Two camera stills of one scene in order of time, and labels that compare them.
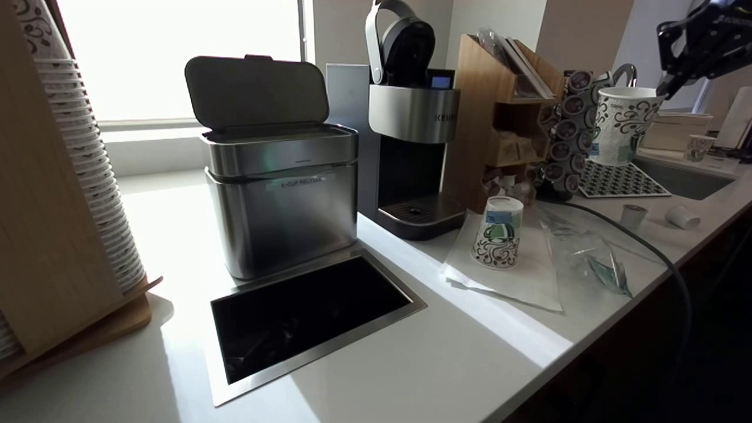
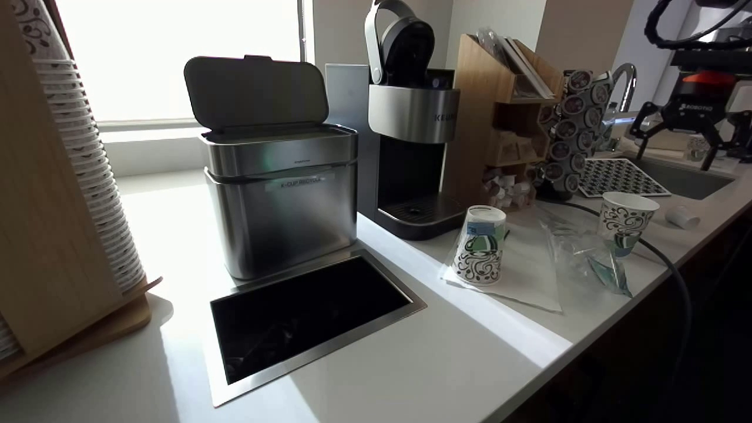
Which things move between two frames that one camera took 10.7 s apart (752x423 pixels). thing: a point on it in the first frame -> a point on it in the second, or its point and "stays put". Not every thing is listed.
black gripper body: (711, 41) -> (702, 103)
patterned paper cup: (623, 114) -> (625, 218)
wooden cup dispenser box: (57, 280) stays put
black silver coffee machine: (412, 119) stays put
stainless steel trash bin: (286, 180) stays put
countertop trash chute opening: (286, 322) stays put
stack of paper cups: (77, 103) stays put
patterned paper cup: (498, 234) -> (480, 251)
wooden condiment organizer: (502, 94) stays put
